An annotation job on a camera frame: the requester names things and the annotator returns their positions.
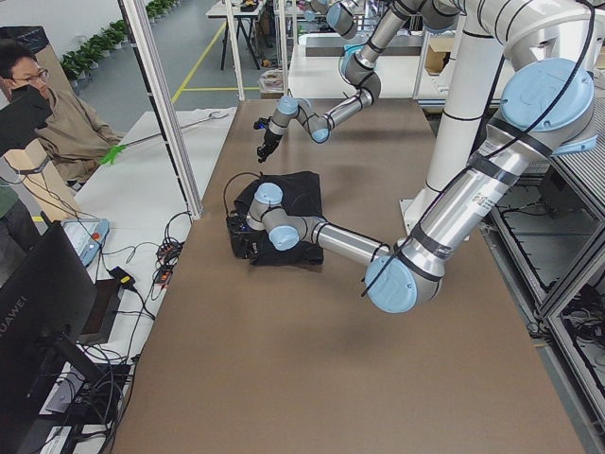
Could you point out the black power adapter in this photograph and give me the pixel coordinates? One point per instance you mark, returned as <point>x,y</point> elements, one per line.
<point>122,276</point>

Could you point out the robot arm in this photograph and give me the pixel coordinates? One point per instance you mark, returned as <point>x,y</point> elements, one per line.
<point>522,91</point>
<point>324,93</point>

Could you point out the black printed t-shirt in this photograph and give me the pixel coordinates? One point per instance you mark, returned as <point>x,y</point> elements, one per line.
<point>301,197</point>

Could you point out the aluminium frame post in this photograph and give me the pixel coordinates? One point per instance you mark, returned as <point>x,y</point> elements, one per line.
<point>141,39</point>

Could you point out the blue teach pendant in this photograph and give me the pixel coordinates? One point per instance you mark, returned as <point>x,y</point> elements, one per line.
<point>86,236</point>

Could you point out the cardboard box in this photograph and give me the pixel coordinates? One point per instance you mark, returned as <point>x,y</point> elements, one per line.
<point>438,54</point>

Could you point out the black camera on wooden post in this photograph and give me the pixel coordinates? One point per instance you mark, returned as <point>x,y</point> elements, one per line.
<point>26,113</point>

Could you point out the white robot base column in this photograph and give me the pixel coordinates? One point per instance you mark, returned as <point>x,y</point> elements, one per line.
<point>474,73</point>

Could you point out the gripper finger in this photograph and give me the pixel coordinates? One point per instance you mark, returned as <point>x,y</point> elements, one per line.
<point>262,153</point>
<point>267,151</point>

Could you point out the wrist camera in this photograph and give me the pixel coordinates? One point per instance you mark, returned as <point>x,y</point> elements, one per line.
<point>261,123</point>

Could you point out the black Huawei monitor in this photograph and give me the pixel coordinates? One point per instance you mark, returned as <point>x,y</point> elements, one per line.
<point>44,307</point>

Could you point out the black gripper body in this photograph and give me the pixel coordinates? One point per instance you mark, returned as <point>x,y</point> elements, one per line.
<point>246,244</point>
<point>269,137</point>

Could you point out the seated man beige hoodie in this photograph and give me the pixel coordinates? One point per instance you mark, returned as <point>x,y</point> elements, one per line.
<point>75,137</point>

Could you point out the long reach grabber tool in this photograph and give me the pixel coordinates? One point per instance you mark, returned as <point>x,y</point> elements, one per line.
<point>191,119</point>

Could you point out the red black usb hub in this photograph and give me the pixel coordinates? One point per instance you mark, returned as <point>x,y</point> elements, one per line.
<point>167,257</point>

